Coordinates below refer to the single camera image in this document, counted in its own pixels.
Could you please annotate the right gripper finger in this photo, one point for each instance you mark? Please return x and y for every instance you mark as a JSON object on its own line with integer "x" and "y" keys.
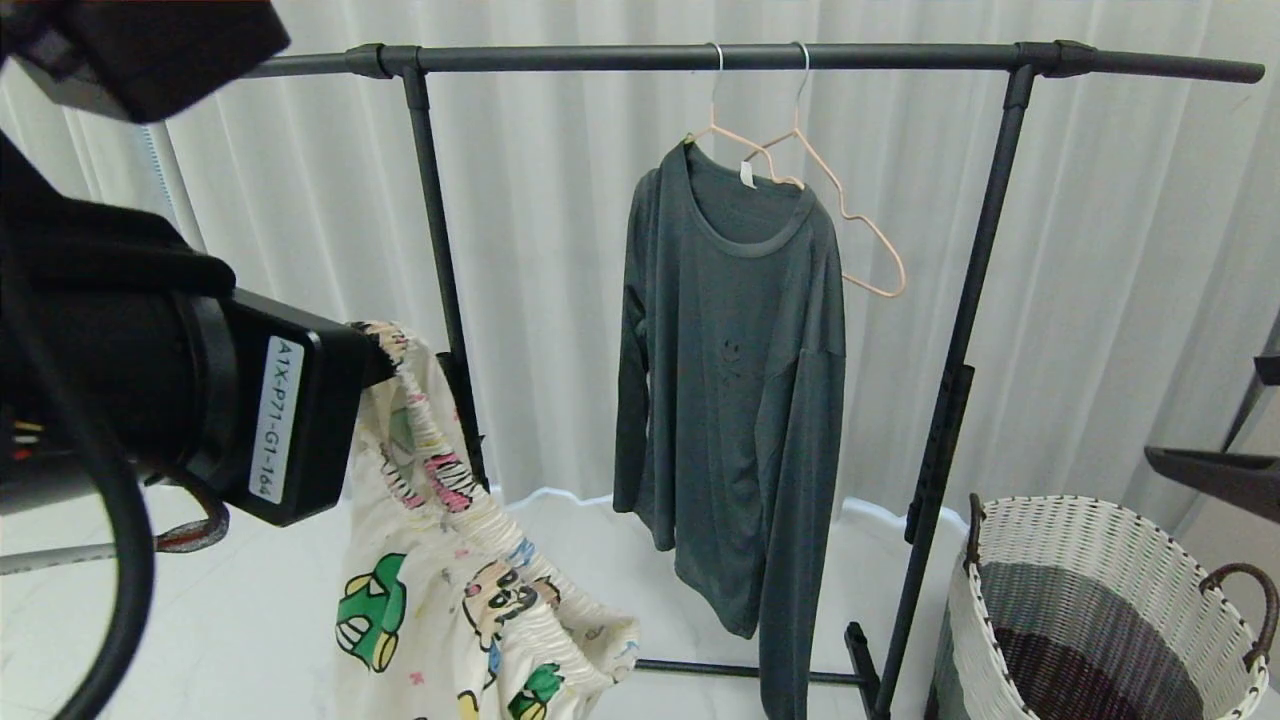
{"x": 1240, "y": 482}

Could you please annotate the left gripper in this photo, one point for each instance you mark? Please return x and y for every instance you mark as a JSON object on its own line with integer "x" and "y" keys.
{"x": 300, "y": 420}

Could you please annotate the cream printed garment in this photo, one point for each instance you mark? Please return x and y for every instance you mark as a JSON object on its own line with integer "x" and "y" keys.
{"x": 450, "y": 560}

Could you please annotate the dark green long-sleeved shirt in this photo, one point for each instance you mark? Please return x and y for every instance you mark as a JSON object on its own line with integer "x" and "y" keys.
{"x": 730, "y": 400}

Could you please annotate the pink clothes hanger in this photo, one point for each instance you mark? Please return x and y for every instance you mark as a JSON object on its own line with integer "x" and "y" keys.
{"x": 713, "y": 126}
{"x": 822, "y": 173}

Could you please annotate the white laundry basket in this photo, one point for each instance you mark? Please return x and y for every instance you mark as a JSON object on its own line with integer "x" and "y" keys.
{"x": 1090, "y": 540}

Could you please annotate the black clothes rack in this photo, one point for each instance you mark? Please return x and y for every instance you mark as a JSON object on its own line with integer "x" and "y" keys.
{"x": 900, "y": 56}

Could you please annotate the white curtain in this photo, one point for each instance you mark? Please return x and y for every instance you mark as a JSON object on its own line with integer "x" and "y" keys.
{"x": 1100, "y": 250}

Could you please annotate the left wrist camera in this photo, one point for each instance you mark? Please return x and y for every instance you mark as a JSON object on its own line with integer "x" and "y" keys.
{"x": 150, "y": 50}

